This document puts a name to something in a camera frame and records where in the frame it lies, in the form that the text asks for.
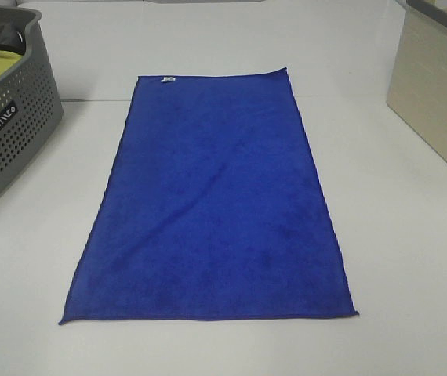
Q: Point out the blue microfibre towel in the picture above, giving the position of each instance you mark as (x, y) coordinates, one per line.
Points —
(213, 211)

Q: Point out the grey perforated plastic basket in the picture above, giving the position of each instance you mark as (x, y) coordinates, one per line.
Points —
(30, 107)

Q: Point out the beige storage box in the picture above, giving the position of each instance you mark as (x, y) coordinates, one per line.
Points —
(418, 88)

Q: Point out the black fabric in basket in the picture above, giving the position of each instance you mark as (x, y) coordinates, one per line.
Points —
(0, 37)

